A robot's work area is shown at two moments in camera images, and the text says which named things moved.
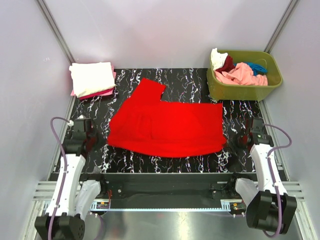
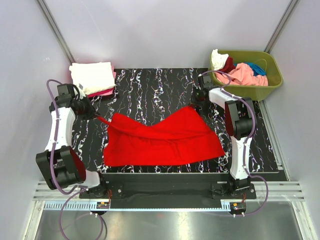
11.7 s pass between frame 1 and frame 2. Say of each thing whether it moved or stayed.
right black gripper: moved
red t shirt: moved
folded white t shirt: stayed
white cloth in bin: stayed
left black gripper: moved
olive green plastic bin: stayed
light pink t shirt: stayed
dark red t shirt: stayed
